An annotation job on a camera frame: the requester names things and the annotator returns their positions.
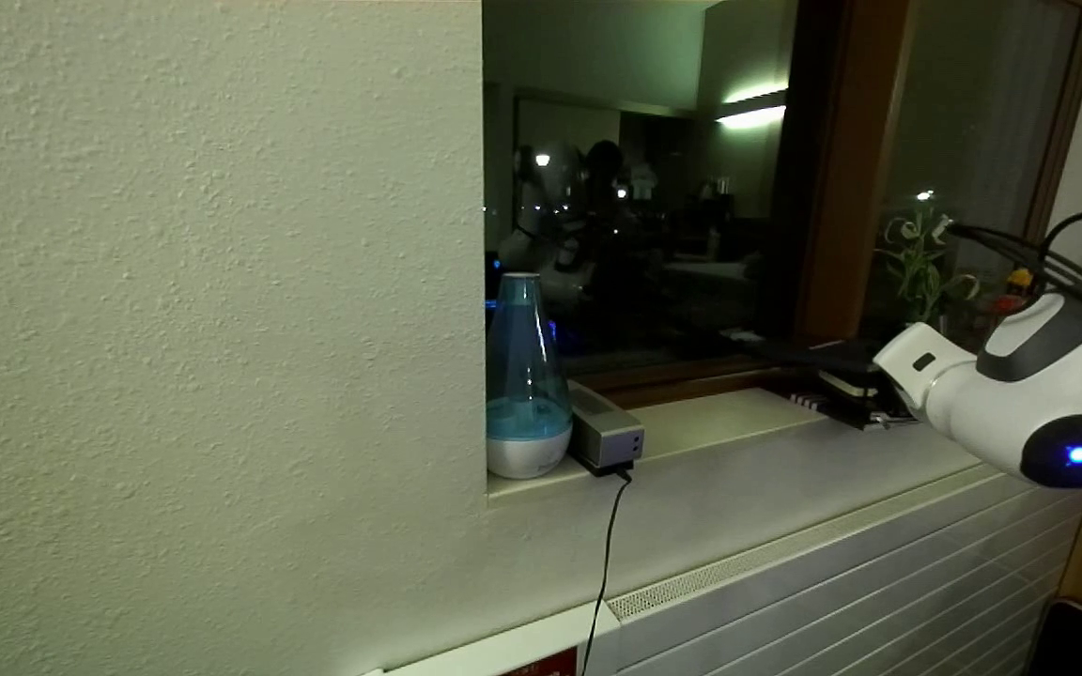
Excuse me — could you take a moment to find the thin black power cable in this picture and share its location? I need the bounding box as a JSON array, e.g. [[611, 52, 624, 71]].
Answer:
[[575, 464, 640, 676]]

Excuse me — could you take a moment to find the blue humidifier bottle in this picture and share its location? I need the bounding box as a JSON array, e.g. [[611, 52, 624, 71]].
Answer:
[[486, 267, 580, 486]]

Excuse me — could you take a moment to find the grey metal box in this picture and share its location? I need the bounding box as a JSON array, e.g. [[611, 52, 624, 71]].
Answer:
[[564, 376, 650, 476]]

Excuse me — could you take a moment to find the white slatted radiator cover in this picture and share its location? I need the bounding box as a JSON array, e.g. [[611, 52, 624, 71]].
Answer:
[[366, 409, 1082, 676]]

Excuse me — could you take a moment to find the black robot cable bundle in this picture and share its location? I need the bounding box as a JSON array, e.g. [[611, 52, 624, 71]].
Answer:
[[932, 203, 1082, 312]]

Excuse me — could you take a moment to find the black notebook with white ribbon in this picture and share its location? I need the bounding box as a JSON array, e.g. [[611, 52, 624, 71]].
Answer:
[[788, 372, 914, 431]]

